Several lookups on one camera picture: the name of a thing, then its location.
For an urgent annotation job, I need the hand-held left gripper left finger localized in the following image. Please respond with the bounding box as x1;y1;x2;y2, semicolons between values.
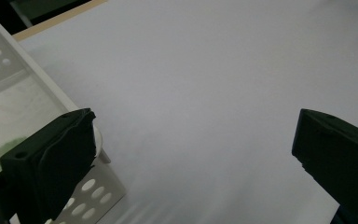
0;107;97;224

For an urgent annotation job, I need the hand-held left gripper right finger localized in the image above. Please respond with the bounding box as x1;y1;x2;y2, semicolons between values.
291;108;358;224

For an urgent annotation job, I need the white perforated plastic tray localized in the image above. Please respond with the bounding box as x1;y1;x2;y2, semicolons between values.
0;9;128;224

